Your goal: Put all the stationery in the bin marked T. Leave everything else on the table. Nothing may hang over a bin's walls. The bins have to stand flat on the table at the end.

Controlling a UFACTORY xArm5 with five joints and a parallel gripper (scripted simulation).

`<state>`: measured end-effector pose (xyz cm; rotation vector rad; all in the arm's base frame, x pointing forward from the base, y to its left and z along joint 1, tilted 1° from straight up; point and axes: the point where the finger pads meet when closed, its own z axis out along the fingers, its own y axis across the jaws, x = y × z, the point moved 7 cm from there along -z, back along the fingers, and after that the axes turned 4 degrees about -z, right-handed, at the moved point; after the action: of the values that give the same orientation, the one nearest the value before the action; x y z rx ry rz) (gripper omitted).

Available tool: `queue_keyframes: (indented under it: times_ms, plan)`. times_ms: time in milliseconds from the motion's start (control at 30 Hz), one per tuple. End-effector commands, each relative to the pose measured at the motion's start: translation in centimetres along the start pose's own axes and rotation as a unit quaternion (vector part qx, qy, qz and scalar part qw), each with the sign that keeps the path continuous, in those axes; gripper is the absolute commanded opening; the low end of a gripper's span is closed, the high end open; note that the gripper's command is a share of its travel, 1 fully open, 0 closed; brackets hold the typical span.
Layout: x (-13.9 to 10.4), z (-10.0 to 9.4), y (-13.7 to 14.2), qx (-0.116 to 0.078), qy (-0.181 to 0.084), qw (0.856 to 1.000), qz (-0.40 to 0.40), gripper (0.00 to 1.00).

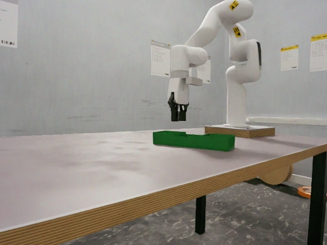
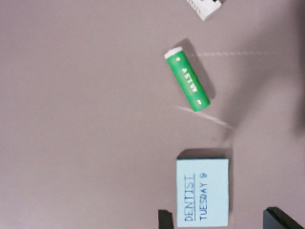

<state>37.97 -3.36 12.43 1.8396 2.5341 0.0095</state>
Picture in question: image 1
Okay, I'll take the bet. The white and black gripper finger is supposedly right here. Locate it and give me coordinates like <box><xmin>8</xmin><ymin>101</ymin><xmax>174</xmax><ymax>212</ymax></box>
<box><xmin>168</xmin><ymin>92</ymin><xmax>179</xmax><ymax>121</ymax></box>
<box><xmin>179</xmin><ymin>103</ymin><xmax>189</xmax><ymax>121</ymax></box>

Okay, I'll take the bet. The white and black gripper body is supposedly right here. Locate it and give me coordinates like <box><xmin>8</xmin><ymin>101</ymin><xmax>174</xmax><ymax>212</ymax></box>
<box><xmin>168</xmin><ymin>78</ymin><xmax>189</xmax><ymax>105</ymax></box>

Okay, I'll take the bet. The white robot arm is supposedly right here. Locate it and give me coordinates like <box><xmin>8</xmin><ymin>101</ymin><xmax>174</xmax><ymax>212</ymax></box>
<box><xmin>171</xmin><ymin>0</ymin><xmax>262</xmax><ymax>128</ymax></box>

